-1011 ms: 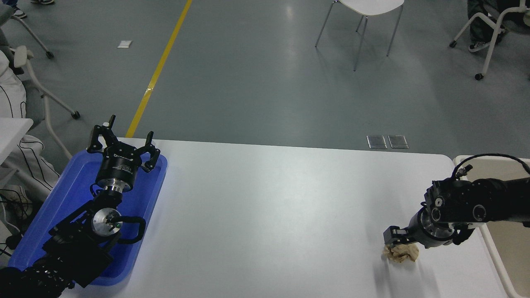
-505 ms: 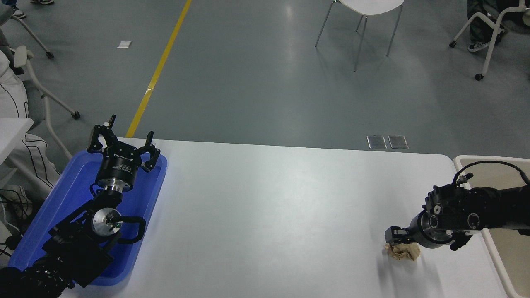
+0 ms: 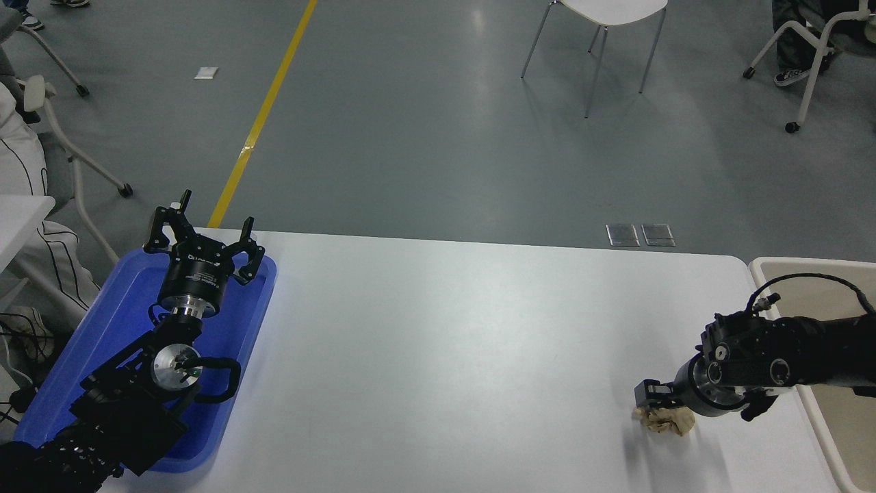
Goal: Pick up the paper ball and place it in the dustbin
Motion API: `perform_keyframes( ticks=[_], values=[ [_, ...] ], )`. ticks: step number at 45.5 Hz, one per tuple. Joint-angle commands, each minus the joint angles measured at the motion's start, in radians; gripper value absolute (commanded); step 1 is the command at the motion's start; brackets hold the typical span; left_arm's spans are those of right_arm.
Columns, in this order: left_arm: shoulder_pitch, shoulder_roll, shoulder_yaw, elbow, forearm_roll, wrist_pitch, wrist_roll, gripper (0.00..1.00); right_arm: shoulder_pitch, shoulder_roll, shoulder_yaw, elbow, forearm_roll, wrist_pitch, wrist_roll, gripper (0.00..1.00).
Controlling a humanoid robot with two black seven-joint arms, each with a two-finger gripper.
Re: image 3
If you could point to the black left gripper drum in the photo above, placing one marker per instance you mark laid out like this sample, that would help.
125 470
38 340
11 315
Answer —
195 274

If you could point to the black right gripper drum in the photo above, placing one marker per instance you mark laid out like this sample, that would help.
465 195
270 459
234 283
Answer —
686 383

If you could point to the tan paper ball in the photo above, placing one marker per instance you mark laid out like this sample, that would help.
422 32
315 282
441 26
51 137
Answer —
667 421

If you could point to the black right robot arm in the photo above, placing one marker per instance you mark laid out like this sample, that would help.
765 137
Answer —
807 349

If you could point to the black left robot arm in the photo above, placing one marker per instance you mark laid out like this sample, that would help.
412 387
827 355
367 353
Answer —
123 411

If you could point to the blue plastic tray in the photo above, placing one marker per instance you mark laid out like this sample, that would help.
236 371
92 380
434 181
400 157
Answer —
116 322

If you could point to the small white desk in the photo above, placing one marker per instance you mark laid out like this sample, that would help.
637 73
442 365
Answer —
20 219

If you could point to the silver floor plate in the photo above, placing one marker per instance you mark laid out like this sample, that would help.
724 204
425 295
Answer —
623 235
658 234

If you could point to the grey wheeled chair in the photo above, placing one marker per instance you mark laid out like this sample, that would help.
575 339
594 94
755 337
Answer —
81 90

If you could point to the large pale bin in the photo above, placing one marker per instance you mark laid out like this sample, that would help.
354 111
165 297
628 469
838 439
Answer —
842 445

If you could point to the white wheeled office chair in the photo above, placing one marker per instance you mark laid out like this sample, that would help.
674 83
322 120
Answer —
814 68
34 92

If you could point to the person's shoe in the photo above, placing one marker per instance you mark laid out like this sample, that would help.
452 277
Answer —
68 3
31 23

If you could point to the person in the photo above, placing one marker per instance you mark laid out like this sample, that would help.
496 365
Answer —
794 48

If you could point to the white chair with metal legs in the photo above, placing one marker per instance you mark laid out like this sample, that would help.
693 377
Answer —
612 8

